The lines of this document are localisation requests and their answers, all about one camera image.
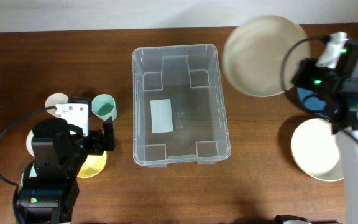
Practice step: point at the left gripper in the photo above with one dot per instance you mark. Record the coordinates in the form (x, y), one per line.
(96, 135)

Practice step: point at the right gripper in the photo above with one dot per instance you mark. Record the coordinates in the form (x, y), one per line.
(304, 65)

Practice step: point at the mint green plastic cup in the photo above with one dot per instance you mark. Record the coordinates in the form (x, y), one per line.
(104, 107)

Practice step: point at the dark blue bowl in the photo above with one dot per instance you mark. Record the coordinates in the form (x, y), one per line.
(309, 101)

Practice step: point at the cream large bowl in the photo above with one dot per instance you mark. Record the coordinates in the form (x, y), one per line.
(314, 150)

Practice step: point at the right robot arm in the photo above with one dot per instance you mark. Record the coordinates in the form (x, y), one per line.
(342, 108)

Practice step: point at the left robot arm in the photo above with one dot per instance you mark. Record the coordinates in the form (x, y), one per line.
(61, 145)

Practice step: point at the white label in container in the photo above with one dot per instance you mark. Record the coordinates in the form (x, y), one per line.
(161, 116)

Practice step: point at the clear plastic storage container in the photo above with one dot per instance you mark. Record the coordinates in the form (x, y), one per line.
(188, 75)

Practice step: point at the yellow small bowl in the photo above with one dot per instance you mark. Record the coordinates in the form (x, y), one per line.
(93, 165)

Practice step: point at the cream plastic cup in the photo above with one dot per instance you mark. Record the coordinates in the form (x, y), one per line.
(52, 100)

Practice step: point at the white small bowl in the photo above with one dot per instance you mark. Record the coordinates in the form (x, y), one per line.
(29, 143)

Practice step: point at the mint small bowl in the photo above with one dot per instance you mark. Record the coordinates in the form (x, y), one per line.
(29, 172)

